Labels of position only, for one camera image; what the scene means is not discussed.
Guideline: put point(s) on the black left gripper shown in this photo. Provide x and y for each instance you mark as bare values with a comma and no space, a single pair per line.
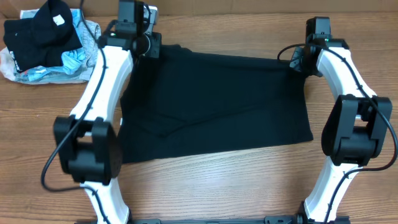
153,45

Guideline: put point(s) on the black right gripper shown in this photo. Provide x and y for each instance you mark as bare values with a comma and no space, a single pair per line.
296,62

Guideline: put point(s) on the black t-shirt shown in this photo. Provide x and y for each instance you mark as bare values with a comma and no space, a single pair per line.
185,103

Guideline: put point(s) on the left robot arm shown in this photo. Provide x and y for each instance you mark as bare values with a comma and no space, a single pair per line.
86,141

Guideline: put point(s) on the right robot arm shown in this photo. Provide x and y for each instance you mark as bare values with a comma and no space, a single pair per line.
354,132

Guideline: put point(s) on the grey patterned folded garment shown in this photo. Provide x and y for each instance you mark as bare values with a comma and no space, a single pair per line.
89,45

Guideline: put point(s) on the light blue folded garment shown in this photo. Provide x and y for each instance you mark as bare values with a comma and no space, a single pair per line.
72,60

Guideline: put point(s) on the folded black garment on pile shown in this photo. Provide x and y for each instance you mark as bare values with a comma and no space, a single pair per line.
42,39

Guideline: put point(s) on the brown cardboard back wall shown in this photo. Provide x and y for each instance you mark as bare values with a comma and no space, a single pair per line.
12,8

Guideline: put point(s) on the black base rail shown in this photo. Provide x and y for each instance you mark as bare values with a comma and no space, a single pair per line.
266,220

